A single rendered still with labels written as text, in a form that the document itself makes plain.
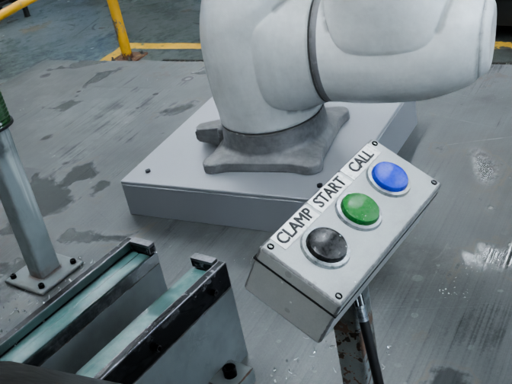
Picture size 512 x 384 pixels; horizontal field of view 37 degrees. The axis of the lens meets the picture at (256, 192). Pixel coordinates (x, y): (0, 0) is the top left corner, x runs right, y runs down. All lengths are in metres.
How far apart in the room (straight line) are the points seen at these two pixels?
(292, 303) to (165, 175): 0.63
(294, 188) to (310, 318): 0.51
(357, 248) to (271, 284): 0.07
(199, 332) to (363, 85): 0.39
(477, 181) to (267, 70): 0.34
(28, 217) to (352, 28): 0.49
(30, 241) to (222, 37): 0.37
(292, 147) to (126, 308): 0.36
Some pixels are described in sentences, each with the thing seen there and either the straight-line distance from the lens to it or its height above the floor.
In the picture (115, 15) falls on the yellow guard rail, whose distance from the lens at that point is 4.47.
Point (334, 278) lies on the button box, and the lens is 0.54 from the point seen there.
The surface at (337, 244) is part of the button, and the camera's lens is 0.55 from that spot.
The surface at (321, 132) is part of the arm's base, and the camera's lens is 1.12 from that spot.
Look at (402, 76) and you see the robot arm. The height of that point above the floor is 1.00.
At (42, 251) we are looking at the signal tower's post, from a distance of 1.10.
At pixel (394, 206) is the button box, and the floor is 1.06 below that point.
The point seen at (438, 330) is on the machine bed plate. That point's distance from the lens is 0.88.
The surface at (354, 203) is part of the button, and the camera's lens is 0.58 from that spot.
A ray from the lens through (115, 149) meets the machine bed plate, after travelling 1.44.
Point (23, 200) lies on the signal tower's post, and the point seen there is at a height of 0.93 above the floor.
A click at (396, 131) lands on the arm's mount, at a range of 1.22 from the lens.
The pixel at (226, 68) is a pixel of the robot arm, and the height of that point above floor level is 1.02.
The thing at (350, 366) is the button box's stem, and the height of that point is 0.91.
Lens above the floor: 1.38
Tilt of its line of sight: 29 degrees down
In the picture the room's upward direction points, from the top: 12 degrees counter-clockwise
